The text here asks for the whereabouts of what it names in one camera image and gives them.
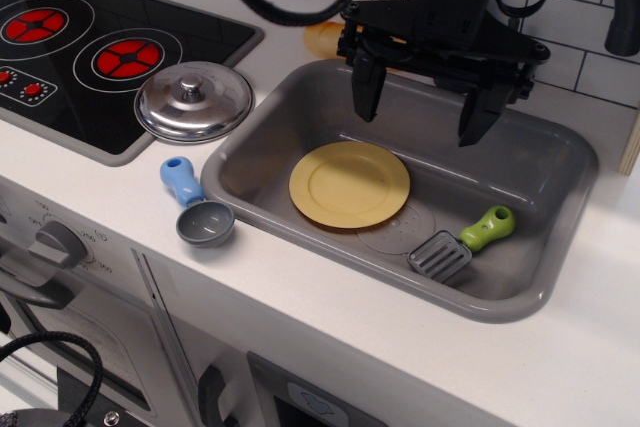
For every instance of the shiny metal pot lid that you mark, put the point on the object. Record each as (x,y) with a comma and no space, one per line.
(193,102)

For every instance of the green handled grey spatula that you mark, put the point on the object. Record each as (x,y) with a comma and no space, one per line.
(444,254)

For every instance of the grey oven door handle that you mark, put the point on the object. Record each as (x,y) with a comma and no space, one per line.
(28,280)

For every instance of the blue handled grey scoop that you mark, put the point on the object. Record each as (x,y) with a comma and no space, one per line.
(203,223)

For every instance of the black toy stove top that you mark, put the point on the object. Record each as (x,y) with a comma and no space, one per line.
(70,69)

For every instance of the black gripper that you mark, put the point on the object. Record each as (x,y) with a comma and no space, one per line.
(456,39)

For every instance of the grey plastic sink basin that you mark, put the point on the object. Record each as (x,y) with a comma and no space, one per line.
(542,171)

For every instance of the grey oven knob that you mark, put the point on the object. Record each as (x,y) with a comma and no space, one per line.
(56,245)

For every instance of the dark cabinet door handle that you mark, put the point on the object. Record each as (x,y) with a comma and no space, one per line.
(211,386)

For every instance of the orange toy bread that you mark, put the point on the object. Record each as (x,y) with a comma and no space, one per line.
(321,40)

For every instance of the yellow plate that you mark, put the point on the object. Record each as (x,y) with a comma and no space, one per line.
(349,184)

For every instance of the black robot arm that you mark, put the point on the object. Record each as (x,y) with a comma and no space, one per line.
(457,43)

